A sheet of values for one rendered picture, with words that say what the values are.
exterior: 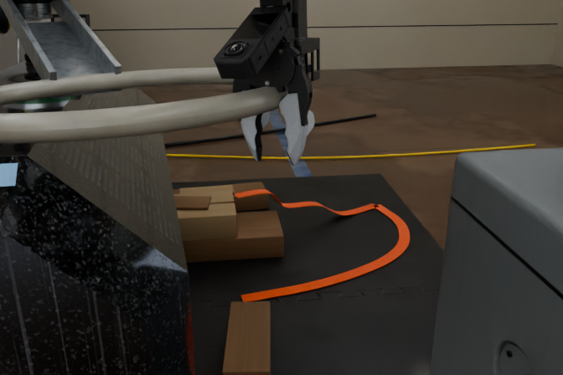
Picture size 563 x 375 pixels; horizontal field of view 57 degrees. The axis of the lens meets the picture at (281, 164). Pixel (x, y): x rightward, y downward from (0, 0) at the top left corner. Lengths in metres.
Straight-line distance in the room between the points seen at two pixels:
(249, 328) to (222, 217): 0.59
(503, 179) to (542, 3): 6.74
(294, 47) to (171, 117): 0.17
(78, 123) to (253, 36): 0.20
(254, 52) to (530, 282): 0.36
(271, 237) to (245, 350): 0.69
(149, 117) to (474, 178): 0.38
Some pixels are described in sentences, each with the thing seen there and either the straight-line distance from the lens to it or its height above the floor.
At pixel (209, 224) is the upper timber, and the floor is 0.17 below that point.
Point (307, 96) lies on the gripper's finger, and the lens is 0.61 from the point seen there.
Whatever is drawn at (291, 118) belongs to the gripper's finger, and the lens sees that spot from 0.62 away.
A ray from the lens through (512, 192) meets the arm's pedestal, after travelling 0.60.
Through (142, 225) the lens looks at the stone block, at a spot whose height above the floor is 0.65.
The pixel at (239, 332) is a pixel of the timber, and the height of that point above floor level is 0.14.
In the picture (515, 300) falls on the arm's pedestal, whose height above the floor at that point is 0.74.
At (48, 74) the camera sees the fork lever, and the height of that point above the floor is 0.91.
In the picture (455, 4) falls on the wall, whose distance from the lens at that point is 6.79.
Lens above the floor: 1.06
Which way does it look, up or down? 20 degrees down
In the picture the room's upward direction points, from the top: straight up
